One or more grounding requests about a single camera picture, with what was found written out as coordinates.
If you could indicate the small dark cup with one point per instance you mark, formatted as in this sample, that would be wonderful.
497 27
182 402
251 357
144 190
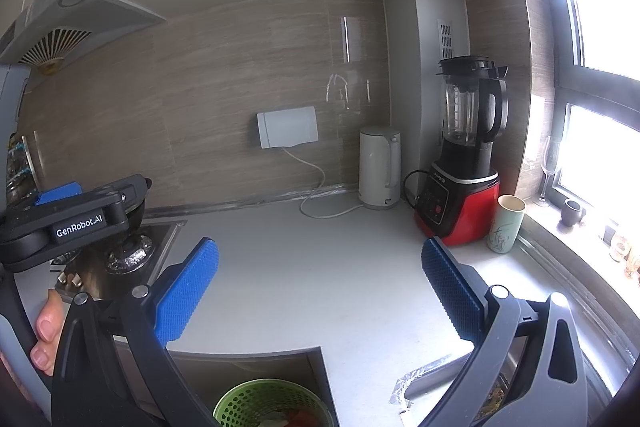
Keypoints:
571 213

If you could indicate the green plastic basket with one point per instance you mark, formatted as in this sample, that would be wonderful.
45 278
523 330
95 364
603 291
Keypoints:
240 402

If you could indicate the pale green cup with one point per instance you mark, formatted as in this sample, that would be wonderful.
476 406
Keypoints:
505 227

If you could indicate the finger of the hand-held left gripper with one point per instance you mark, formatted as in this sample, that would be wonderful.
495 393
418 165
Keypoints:
57 194

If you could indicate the small glass jar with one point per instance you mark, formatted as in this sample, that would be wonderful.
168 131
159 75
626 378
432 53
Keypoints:
619 251
633 264

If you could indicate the steel sink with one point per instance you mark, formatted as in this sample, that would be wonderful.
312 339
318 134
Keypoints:
502 387

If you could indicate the white electric kettle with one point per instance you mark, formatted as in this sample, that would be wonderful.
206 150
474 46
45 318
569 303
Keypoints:
377 167

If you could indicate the foil sink edge strip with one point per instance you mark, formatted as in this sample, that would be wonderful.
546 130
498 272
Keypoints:
415 382

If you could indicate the person's left hand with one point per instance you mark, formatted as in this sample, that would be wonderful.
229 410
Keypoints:
47 327

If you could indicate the red and black blender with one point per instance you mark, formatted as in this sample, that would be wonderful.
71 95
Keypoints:
465 217

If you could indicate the window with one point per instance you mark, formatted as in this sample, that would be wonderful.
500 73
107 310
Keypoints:
600 7

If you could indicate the white pipe casing with vent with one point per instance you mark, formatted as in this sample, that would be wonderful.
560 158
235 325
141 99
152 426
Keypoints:
415 57

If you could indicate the steel gas stove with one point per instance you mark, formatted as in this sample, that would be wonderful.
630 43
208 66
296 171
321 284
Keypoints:
100 272

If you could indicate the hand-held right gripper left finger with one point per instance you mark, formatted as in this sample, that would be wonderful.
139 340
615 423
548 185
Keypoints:
190 292

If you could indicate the foil burner liner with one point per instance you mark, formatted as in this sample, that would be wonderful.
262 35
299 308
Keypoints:
132 257

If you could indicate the grey range hood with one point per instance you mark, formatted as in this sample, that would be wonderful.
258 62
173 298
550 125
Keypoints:
75 22

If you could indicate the seasoning rack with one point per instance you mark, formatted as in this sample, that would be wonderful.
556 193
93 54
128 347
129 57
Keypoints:
20 167

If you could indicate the white wall box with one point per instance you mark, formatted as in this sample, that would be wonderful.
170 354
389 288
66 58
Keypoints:
287 127

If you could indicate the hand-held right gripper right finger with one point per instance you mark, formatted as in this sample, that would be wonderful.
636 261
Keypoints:
450 292

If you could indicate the wine glass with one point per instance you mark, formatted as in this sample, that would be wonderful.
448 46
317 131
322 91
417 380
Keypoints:
547 162

